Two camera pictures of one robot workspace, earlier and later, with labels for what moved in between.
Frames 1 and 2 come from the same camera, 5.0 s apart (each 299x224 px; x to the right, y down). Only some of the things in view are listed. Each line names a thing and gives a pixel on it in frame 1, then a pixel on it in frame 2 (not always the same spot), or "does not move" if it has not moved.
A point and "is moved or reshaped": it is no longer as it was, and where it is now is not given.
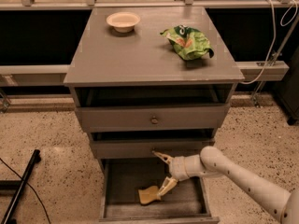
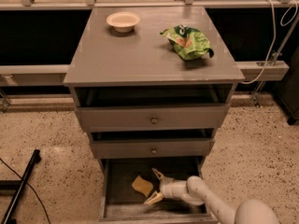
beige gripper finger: (165, 158) → (158, 174)
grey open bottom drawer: (184, 203) does not move
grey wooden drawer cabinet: (136, 95) does not move
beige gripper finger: (168, 185) → (156, 197)
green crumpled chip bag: (188, 43) does not move
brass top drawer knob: (154, 120) does not move
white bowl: (123, 21) does not move
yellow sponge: (149, 195) is moved or reshaped
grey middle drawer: (143, 148) does not move
